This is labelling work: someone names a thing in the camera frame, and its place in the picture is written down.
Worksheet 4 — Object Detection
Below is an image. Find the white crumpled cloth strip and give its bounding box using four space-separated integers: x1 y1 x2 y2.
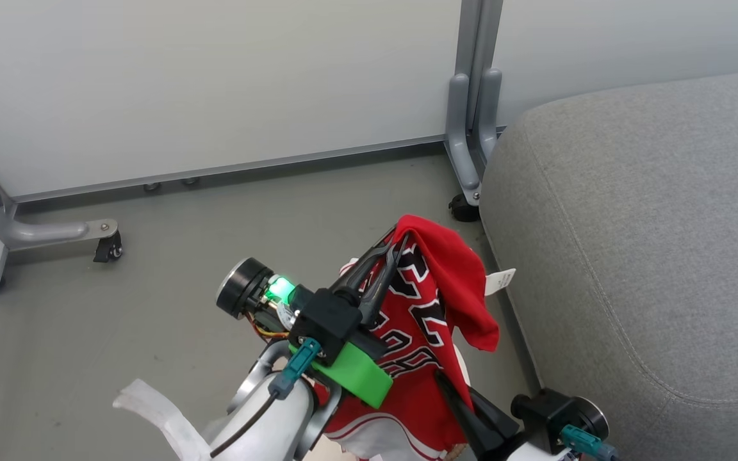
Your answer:
113 378 213 461

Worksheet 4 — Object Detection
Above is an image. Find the black cable teal connector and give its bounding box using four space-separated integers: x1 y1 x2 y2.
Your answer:
210 338 322 458
560 425 619 461

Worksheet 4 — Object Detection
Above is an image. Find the grey metal partition foot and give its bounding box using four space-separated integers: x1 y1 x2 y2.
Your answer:
0 144 119 252

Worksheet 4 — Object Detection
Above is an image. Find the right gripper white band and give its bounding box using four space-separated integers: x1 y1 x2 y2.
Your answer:
436 371 568 461

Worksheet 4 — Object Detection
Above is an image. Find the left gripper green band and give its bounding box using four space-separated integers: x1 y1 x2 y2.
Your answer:
289 232 409 409

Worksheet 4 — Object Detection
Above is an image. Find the grey fabric sofa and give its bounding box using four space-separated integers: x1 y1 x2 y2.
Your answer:
479 67 738 461

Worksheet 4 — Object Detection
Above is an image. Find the black caster wheel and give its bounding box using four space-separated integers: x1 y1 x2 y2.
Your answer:
93 230 124 263
449 193 482 223

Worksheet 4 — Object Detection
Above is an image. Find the red basketball jersey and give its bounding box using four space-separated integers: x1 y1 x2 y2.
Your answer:
321 214 516 461

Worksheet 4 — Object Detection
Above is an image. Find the grey partition bottom rail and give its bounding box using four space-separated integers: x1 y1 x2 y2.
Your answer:
13 133 450 204

